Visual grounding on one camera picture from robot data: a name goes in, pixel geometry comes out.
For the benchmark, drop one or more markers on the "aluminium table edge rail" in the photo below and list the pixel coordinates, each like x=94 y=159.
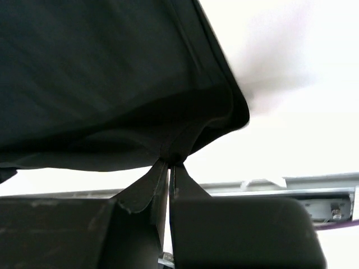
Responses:
x=329 y=200

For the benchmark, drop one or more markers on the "black t shirt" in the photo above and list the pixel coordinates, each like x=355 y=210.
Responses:
x=111 y=85

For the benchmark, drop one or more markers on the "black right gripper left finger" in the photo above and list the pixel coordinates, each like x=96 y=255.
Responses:
x=125 y=231

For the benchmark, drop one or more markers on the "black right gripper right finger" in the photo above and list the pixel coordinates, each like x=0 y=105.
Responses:
x=238 y=232

